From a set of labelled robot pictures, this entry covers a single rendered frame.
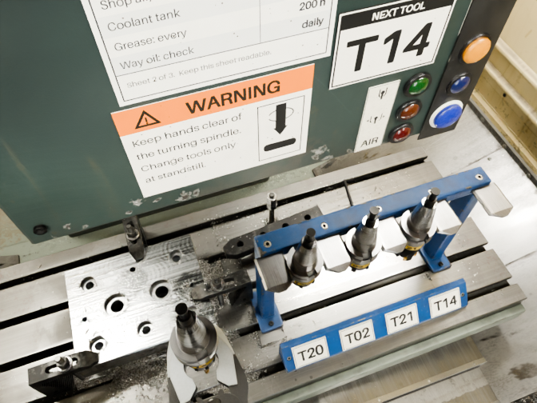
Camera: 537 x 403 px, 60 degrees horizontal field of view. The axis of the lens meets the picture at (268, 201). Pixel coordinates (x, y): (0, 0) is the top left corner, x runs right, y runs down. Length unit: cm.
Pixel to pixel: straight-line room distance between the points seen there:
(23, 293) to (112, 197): 87
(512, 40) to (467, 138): 32
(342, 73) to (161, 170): 17
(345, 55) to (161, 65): 14
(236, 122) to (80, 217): 16
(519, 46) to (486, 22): 105
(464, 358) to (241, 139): 106
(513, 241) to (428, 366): 43
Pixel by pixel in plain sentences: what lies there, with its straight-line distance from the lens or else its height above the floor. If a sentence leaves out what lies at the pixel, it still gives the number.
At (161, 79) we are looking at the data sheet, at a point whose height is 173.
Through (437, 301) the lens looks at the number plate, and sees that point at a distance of 115.
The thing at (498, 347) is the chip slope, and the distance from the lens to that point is 142.
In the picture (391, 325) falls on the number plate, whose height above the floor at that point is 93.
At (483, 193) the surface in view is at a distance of 98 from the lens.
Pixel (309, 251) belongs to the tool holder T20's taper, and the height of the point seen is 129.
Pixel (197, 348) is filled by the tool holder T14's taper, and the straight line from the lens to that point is 65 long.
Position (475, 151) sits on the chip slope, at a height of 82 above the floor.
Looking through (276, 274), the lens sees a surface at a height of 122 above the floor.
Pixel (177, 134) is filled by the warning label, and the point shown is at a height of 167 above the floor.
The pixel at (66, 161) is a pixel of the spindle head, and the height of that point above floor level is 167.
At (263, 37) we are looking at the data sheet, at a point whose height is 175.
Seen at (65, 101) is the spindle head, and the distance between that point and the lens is 34.
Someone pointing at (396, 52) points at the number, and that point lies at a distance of 41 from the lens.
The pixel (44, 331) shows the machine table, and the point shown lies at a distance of 122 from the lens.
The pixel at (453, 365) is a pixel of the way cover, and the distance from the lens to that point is 134.
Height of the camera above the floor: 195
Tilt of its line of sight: 56 degrees down
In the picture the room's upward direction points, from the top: straight up
